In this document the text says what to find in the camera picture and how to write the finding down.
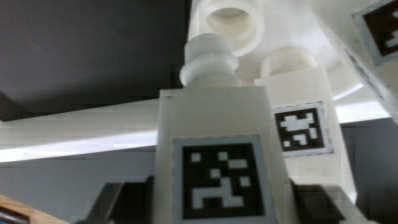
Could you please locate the white round stool seat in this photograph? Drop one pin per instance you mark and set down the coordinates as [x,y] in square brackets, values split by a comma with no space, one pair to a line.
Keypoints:
[267,25]

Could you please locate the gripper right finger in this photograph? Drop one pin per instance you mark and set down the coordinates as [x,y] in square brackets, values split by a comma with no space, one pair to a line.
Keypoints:
[325,206]

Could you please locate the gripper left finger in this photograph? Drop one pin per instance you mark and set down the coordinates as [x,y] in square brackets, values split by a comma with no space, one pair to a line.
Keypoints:
[123,204]

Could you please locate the white stool leg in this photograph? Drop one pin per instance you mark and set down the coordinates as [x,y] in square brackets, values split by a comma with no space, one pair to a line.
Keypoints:
[309,137]
[359,23]
[221,178]

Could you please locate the white L-shaped fence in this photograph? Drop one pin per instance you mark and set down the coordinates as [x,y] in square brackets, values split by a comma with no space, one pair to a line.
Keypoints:
[128,126]

